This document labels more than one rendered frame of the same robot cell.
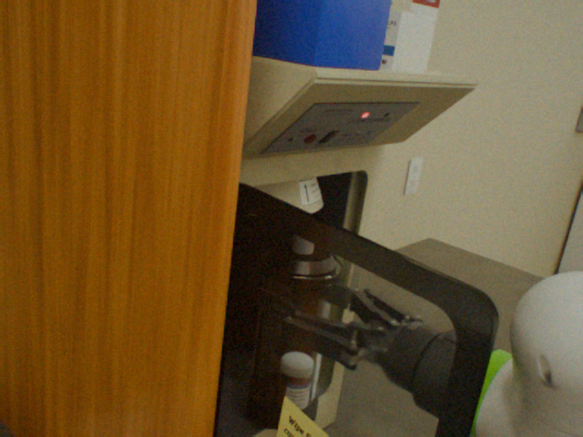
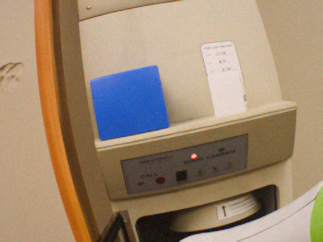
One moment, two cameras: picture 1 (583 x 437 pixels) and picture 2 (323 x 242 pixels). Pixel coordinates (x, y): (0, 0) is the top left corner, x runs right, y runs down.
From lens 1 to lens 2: 93 cm
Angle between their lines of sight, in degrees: 48
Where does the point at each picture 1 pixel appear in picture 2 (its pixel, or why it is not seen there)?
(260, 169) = (154, 204)
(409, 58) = (228, 105)
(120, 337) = not seen: outside the picture
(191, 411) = not seen: outside the picture
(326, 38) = (102, 123)
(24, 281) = not seen: outside the picture
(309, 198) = (226, 214)
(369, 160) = (275, 176)
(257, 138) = (108, 186)
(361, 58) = (142, 125)
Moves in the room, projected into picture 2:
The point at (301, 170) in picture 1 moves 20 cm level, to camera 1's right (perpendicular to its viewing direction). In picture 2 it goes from (197, 199) to (284, 188)
